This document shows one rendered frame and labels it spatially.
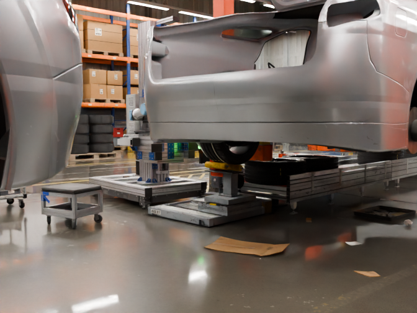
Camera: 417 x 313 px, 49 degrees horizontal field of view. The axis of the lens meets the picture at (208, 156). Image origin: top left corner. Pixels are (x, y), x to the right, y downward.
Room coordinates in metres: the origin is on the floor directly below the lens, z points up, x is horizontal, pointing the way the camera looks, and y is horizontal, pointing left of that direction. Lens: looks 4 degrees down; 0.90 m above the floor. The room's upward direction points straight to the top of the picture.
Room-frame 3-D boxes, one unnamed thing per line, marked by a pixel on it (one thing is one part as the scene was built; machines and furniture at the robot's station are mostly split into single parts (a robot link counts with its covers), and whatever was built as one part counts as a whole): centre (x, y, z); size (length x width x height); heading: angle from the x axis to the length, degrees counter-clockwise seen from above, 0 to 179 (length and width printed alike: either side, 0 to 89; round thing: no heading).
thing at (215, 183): (4.69, -0.23, 0.26); 0.42 x 0.18 x 0.35; 47
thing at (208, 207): (4.28, -0.20, 0.13); 0.50 x 0.36 x 0.10; 137
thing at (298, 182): (5.36, -1.63, 0.28); 2.47 x 0.06 x 0.22; 137
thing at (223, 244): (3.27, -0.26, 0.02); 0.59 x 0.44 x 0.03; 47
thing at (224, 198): (4.28, -0.21, 0.32); 0.40 x 0.30 x 0.28; 137
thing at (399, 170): (6.90, -2.53, 0.19); 1.00 x 0.86 x 0.39; 137
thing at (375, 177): (5.64, -1.33, 0.14); 2.47 x 0.85 x 0.27; 137
